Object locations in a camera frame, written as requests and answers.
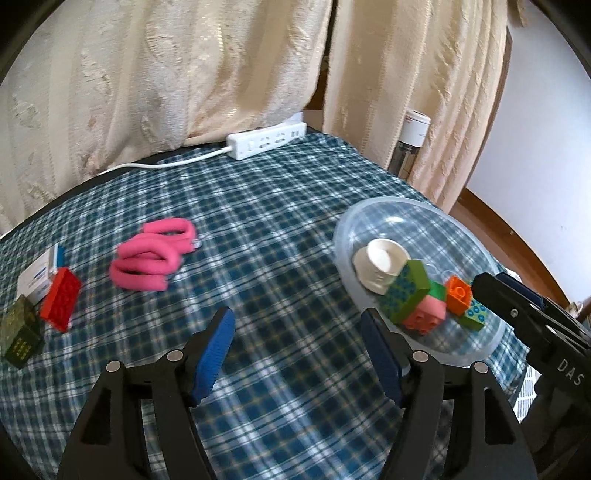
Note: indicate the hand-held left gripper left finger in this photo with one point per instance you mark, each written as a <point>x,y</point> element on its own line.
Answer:
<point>212,355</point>

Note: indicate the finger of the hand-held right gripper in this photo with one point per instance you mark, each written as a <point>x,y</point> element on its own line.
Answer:
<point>526,288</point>
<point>498,295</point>

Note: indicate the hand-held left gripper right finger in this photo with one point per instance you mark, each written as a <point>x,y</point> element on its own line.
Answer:
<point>381,355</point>

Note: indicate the green toy brick blue studs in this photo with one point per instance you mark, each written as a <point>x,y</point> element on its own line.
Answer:
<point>473,316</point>

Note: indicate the orange toy brick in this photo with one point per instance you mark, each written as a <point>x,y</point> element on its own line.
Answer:
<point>458,295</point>

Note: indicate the pink toy brick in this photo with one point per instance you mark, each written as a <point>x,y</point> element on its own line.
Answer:
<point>425,314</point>

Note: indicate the light green toy brick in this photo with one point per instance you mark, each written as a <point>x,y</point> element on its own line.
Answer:
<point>406,288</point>

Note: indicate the white round cap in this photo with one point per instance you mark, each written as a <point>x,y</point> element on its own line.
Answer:
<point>383,258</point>

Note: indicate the clear plastic bowl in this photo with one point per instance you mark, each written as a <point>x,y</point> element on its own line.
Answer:
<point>401,221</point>

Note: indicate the red toy brick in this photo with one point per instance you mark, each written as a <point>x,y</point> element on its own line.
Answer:
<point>60,297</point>

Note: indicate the dark green printed box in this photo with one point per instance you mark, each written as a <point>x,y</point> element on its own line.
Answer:
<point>18,332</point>

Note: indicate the white plastic basket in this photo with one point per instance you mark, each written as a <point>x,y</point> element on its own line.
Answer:
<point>526,397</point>

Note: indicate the blue plaid tablecloth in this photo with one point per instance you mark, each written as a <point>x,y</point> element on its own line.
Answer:
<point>277,230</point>

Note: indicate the bottle with white lid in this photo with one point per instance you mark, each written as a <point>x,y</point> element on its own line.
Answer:
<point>413,127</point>

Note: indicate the white medicine box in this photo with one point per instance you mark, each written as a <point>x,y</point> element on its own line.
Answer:
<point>34,279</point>

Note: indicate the white power strip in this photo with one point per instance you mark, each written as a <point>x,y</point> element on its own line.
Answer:
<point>263,141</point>

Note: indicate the cream patterned curtain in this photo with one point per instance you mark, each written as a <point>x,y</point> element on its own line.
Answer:
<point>138,92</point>
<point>415,60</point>

